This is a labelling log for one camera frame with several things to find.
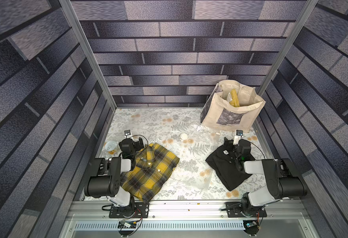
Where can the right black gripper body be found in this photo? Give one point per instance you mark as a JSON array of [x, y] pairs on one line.
[[232, 146]]

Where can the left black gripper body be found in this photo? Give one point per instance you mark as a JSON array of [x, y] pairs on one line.
[[135, 146]]

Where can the yellow black plaid shirt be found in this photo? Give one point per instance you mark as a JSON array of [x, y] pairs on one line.
[[153, 168]]

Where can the clear plastic vacuum bag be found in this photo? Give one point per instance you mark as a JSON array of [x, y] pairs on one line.
[[192, 172]]

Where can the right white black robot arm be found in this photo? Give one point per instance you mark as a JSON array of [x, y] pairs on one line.
[[281, 176]]

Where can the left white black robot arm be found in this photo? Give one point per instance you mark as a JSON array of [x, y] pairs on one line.
[[105, 174]]

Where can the black folded shirt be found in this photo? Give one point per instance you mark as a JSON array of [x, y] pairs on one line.
[[223, 162]]

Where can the beige canvas tote bag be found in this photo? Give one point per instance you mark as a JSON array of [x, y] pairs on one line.
[[217, 113]]

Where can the white vacuum bag valve cap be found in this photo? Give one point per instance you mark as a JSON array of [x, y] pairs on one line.
[[183, 136]]

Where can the white round tape roll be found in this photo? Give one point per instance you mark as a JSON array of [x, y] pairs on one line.
[[110, 146]]

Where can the yellow item in tote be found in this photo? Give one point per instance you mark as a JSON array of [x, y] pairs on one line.
[[232, 98]]

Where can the right small circuit board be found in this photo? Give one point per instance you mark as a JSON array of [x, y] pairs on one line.
[[250, 224]]

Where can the small circuit board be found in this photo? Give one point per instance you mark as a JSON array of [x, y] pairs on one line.
[[250, 224], [126, 224]]

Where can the left small circuit board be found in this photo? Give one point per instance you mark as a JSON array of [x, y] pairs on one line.
[[126, 224]]

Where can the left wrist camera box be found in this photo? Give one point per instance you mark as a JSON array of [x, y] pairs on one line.
[[127, 133]]

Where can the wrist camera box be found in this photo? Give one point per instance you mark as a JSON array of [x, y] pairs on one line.
[[127, 133], [239, 134]]

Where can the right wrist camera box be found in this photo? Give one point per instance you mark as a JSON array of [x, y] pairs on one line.
[[239, 134]]

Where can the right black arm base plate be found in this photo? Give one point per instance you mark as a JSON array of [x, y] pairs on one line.
[[236, 210]]

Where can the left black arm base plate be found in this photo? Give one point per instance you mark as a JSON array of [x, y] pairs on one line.
[[134, 210]]

